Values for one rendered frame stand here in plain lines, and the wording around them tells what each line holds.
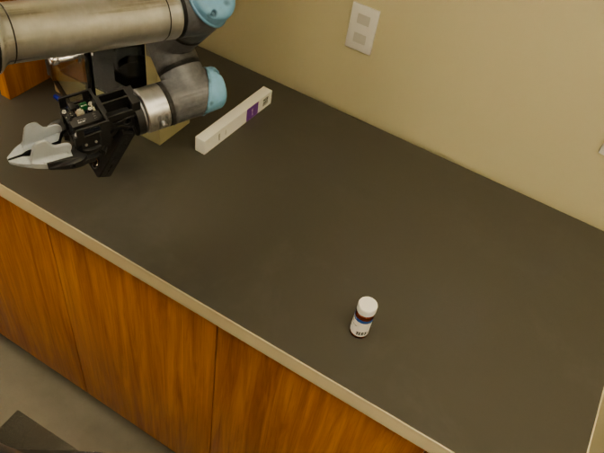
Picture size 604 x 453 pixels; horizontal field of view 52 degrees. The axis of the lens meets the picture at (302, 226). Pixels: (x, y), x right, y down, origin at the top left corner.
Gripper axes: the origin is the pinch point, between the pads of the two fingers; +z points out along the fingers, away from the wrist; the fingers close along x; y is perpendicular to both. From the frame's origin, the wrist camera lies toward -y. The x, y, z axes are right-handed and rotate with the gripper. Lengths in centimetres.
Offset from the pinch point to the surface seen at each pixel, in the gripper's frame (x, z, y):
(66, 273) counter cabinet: -4, -3, -53
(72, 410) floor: 7, 8, -121
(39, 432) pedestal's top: 35.6, 13.2, -17.2
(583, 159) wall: 39, -107, -11
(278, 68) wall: -28, -73, -37
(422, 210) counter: 29, -74, -25
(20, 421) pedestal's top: 32.5, 14.9, -17.8
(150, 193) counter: -2.4, -23.4, -28.8
